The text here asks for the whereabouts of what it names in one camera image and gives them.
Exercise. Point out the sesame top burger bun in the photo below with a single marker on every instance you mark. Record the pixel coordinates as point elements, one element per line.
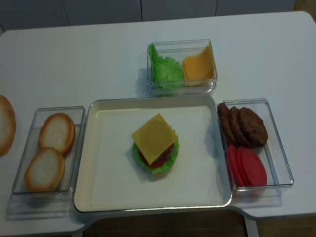
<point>7,125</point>

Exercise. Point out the yellow cheese slice on burger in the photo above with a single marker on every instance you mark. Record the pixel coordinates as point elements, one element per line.
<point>154,138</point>

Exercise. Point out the green lettuce leaves in bin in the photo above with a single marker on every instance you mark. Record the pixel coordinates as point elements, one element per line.
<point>167,73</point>

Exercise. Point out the green lettuce leaf on burger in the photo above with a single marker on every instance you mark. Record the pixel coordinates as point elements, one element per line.
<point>165,167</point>

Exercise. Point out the clear bin lettuce and cheese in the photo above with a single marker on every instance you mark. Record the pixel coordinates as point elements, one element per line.
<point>179,50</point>

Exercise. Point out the yellow cheese slice stack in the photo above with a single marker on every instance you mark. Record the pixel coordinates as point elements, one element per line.
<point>198,68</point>

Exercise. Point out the brown patty on burger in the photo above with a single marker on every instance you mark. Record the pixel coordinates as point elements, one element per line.
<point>166,153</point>

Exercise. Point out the red tomato slice on burger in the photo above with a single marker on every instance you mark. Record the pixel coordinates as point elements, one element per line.
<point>157,163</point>

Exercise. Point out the left brown meat patty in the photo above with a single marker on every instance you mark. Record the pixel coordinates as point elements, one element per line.
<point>224,116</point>

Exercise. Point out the brown meat patty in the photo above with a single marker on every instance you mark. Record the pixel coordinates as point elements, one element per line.
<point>235,128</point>
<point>224,116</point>
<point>252,127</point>

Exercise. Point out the white paper tray liner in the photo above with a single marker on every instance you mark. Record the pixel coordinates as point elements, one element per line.
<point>197,177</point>

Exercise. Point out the left red tomato slice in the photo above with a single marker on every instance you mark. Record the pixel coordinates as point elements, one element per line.
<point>232,156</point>

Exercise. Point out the middle brown meat patty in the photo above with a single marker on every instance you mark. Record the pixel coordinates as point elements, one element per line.
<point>235,128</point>

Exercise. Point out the middle red tomato slice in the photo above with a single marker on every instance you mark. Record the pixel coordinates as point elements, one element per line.
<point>239,165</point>

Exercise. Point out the right brown meat patty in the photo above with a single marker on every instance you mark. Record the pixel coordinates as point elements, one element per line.
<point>252,127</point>

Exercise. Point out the far bun half in bin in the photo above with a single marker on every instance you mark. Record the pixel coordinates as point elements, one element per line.
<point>58,132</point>

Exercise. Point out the bun half in bin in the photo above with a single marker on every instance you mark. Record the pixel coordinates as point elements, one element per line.
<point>45,171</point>
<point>58,132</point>

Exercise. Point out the right red tomato slice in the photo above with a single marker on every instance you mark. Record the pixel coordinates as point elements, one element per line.
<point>253,169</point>

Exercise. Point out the white serving tray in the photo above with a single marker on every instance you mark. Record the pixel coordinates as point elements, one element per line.
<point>91,144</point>

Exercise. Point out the clear bin patties and tomato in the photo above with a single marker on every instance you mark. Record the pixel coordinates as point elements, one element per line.
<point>272,155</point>

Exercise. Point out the near bun half in bin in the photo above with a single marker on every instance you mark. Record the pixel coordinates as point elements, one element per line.
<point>45,171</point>

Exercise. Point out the clear bin with buns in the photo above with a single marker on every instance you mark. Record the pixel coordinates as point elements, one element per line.
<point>25,205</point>

